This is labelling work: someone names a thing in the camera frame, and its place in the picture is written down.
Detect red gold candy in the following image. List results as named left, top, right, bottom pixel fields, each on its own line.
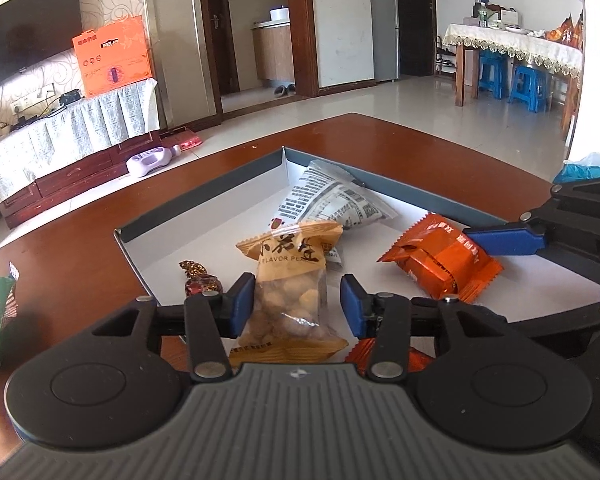
left=178, top=260, right=223, bottom=297

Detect long orange snack stick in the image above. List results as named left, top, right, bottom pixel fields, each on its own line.
left=344, top=338, right=434, bottom=375

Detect tan peanut snack bag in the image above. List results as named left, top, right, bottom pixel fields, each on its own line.
left=230, top=220, right=348, bottom=368

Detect orange snack packet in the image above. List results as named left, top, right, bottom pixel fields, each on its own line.
left=378, top=212, right=503, bottom=304

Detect blue plastic bag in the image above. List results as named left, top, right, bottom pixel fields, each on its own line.
left=553, top=153, right=600, bottom=184

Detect grey blue shallow box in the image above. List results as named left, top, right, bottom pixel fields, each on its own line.
left=113, top=146, right=600, bottom=326

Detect newspaper print snack packet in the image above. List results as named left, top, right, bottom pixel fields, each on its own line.
left=267, top=159, right=400, bottom=265

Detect blue plastic stool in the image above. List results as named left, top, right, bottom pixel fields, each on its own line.
left=478, top=50, right=508, bottom=100
left=508, top=64, right=550, bottom=113

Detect white purple bottle on floor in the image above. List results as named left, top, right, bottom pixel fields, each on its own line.
left=125, top=145, right=182, bottom=178

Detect red item on floor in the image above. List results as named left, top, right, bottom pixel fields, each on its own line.
left=160, top=127, right=202, bottom=152

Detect dining table with lace cloth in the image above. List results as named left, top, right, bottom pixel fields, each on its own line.
left=442, top=24, right=583, bottom=139

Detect tv cabinet with cloth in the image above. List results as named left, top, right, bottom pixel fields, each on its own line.
left=0, top=79, right=160, bottom=228

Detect orange gift box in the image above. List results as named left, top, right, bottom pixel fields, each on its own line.
left=72, top=15, right=152, bottom=98

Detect wooden kitchen cabinet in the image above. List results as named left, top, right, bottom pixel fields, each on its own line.
left=252, top=23, right=294, bottom=82

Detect black wall television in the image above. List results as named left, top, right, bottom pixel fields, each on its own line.
left=0, top=0, right=83, bottom=85

